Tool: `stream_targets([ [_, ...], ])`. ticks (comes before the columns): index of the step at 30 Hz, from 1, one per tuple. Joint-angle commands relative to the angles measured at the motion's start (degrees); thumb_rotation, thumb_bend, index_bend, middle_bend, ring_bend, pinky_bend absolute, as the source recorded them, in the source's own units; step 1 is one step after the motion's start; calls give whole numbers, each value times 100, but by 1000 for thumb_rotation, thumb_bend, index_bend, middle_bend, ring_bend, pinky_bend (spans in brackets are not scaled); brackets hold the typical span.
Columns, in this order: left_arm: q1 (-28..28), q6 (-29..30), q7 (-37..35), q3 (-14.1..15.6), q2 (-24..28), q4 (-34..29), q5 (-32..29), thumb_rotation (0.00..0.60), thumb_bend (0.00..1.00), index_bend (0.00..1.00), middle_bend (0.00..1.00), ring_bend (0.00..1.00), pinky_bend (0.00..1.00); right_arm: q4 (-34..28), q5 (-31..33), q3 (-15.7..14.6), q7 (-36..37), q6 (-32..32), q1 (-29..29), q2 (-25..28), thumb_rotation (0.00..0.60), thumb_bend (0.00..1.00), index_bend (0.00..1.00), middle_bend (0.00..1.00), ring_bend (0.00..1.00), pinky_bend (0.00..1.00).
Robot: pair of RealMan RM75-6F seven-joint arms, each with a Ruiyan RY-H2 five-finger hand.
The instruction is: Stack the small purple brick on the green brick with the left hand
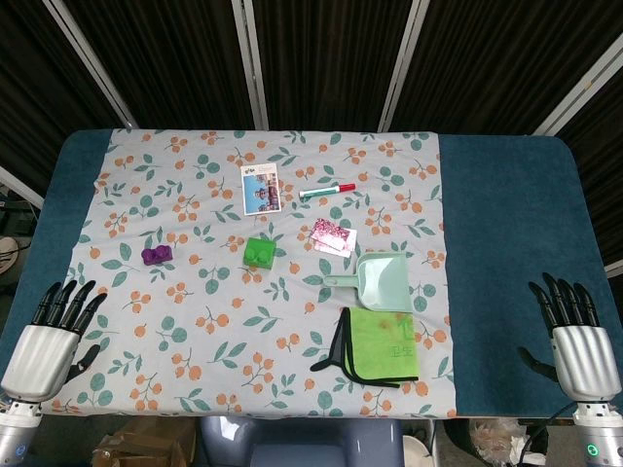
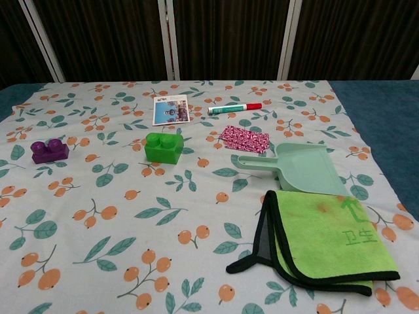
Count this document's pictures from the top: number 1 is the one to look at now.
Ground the green marker with red cap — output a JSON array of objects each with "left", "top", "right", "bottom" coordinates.
[{"left": 298, "top": 183, "right": 358, "bottom": 199}]

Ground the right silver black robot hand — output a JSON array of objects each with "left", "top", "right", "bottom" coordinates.
[{"left": 517, "top": 272, "right": 612, "bottom": 403}]

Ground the teal blue table cover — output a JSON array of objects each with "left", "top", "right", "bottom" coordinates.
[{"left": 0, "top": 126, "right": 623, "bottom": 420}]

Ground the floral printed tablecloth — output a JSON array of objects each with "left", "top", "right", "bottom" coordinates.
[{"left": 37, "top": 126, "right": 459, "bottom": 421}]

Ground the green cloth with black trim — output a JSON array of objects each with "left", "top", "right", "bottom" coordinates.
[{"left": 310, "top": 305, "right": 421, "bottom": 389}]

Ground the white plastic bag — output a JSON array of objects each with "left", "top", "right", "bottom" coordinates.
[{"left": 467, "top": 418, "right": 551, "bottom": 467}]

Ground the purple toy block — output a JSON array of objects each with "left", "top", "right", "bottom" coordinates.
[{"left": 140, "top": 245, "right": 175, "bottom": 268}]

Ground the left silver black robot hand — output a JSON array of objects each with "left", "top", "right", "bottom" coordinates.
[{"left": 0, "top": 279, "right": 108, "bottom": 404}]

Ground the white partition frame post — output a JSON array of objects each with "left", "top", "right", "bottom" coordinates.
[
  {"left": 41, "top": 0, "right": 136, "bottom": 129},
  {"left": 230, "top": 0, "right": 271, "bottom": 130},
  {"left": 0, "top": 165, "right": 46, "bottom": 209},
  {"left": 376, "top": 0, "right": 430, "bottom": 131},
  {"left": 531, "top": 51, "right": 623, "bottom": 136}
]

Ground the brown cardboard box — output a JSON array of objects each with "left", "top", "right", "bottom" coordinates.
[{"left": 91, "top": 417, "right": 197, "bottom": 467}]

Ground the green toy block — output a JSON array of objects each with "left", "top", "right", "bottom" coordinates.
[{"left": 241, "top": 236, "right": 277, "bottom": 269}]

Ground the mint green dustpan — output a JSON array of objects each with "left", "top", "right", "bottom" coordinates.
[{"left": 322, "top": 252, "right": 412, "bottom": 313}]

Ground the photo postcard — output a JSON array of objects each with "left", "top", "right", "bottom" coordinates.
[{"left": 240, "top": 163, "right": 283, "bottom": 216}]

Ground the blue-grey robot torso base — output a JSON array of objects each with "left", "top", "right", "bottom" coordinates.
[{"left": 196, "top": 415, "right": 406, "bottom": 467}]

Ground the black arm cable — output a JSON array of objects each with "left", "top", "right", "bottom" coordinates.
[{"left": 505, "top": 401, "right": 578, "bottom": 467}]

